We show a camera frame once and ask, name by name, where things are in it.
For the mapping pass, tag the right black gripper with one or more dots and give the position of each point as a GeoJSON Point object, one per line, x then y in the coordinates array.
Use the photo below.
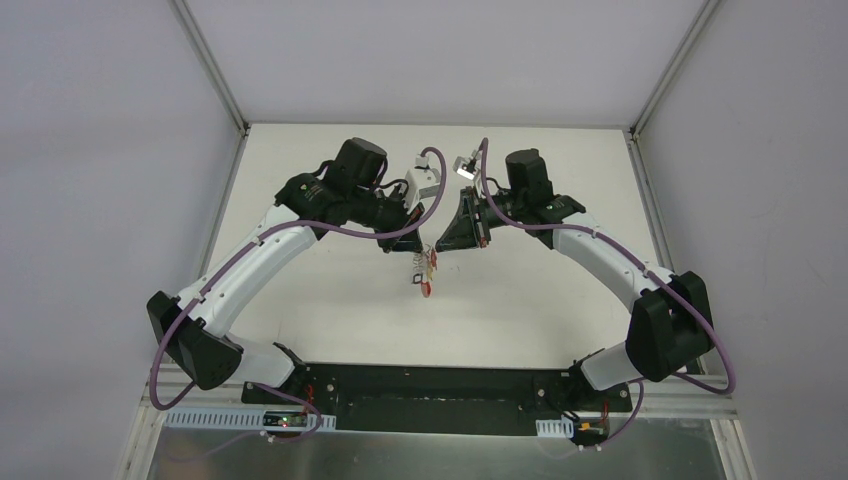
{"type": "Point", "coordinates": [472, 218]}

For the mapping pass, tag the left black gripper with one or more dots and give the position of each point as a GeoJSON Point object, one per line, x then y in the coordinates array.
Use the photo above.
{"type": "Point", "coordinates": [411, 225]}

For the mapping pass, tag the red handled keyring holder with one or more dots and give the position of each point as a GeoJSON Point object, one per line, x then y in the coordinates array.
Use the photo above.
{"type": "Point", "coordinates": [420, 276]}

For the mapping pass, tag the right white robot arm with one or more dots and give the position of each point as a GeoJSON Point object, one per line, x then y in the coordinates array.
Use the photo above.
{"type": "Point", "coordinates": [669, 313]}

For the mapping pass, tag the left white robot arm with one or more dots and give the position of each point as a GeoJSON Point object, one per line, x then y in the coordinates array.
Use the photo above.
{"type": "Point", "coordinates": [194, 325]}

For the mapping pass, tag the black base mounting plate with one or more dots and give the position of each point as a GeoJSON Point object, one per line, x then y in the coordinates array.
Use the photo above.
{"type": "Point", "coordinates": [447, 400]}

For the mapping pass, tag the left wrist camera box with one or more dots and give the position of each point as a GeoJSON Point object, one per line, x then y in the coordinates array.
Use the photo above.
{"type": "Point", "coordinates": [423, 182]}

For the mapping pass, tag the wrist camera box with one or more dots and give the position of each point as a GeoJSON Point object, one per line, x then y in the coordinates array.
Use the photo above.
{"type": "Point", "coordinates": [467, 167]}
{"type": "Point", "coordinates": [423, 182]}

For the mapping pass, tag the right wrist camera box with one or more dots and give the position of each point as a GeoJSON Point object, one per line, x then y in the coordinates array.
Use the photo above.
{"type": "Point", "coordinates": [467, 167]}

